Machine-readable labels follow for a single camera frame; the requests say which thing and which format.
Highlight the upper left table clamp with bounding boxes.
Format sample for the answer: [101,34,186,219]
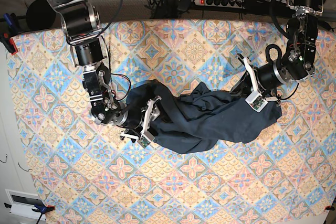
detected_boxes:
[1,13,18,55]

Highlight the lower right table clamp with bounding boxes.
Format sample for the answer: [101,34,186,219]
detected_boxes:
[324,206,335,211]

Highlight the lower left table clamp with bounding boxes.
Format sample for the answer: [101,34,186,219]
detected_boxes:
[4,203,55,223]

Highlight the table clamp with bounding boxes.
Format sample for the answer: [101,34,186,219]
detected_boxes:
[4,203,55,223]
[1,13,18,55]
[324,206,335,211]

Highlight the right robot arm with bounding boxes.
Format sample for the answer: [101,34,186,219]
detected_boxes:
[47,0,160,136]

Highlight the dark navy t-shirt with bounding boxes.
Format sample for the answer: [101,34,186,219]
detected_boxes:
[126,81,282,154]

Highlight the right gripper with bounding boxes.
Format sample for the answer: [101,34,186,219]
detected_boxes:
[90,100,173,130]

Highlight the white floor vent box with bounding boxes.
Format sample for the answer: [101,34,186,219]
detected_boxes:
[4,189,44,220]

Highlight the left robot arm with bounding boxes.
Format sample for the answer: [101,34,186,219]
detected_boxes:
[230,0,325,100]

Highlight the colourful patterned tablecloth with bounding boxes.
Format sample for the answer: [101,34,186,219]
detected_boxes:
[6,20,335,223]

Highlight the white power strip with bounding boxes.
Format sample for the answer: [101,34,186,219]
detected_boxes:
[194,0,243,8]

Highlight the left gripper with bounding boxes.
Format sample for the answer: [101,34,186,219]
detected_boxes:
[229,44,315,98]

